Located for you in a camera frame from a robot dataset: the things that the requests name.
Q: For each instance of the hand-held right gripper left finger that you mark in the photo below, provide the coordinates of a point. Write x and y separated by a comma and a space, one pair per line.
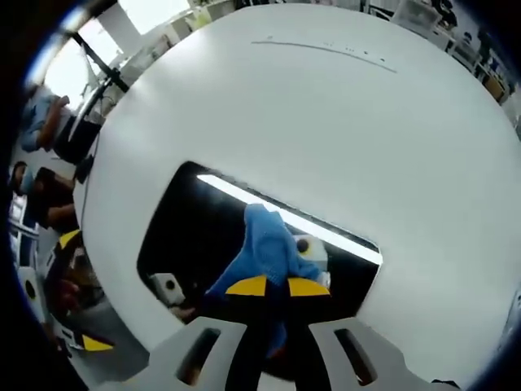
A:
211, 354

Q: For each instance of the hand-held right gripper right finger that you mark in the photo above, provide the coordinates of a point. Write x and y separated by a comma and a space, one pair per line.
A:
346, 354

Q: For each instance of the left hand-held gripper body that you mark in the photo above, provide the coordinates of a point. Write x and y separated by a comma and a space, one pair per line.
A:
34, 301

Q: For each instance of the black tablet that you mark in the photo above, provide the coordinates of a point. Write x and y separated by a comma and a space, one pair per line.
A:
191, 228

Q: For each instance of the blue cleaning cloth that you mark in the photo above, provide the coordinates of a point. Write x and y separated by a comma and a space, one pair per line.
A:
268, 244

